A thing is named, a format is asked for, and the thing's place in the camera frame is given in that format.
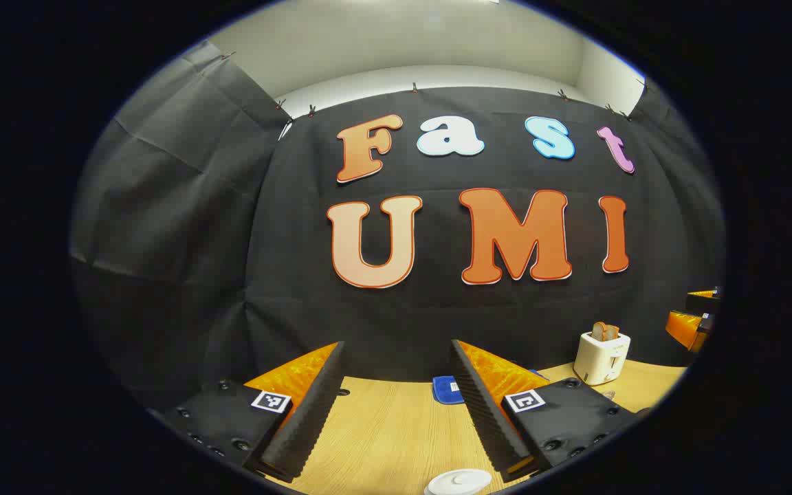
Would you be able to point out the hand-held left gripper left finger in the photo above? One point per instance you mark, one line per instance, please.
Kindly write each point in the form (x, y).
(306, 426)

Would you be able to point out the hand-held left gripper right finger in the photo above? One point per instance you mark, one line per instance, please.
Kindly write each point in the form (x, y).
(485, 419)

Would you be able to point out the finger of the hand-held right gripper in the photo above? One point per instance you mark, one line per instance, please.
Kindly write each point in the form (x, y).
(688, 330)
(705, 302)

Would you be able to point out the blue folded towel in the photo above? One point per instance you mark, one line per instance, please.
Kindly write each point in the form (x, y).
(445, 390)

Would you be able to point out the brown bread slice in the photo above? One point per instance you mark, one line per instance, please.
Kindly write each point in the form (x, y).
(606, 332)

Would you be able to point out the white toaster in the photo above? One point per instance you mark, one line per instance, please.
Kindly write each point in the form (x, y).
(599, 361)

